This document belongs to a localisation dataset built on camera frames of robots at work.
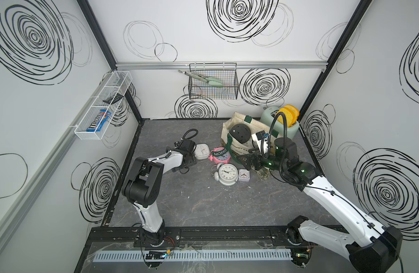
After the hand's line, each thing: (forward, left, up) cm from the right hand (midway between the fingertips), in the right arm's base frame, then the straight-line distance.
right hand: (245, 154), depth 71 cm
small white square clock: (+2, -3, -24) cm, 24 cm away
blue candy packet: (+6, +62, +11) cm, 63 cm away
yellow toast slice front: (+27, -28, -8) cm, 40 cm away
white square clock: (+15, +21, -22) cm, 34 cm away
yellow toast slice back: (+32, -32, -4) cm, 45 cm away
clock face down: (+19, -1, -9) cm, 21 cm away
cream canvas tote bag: (+12, +3, -13) cm, 18 cm away
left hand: (+9, +31, -25) cm, 41 cm away
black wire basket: (+51, +24, -4) cm, 57 cm away
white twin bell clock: (+1, +7, -22) cm, 23 cm away
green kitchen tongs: (+41, +16, +9) cm, 45 cm away
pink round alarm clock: (+11, +11, -23) cm, 27 cm away
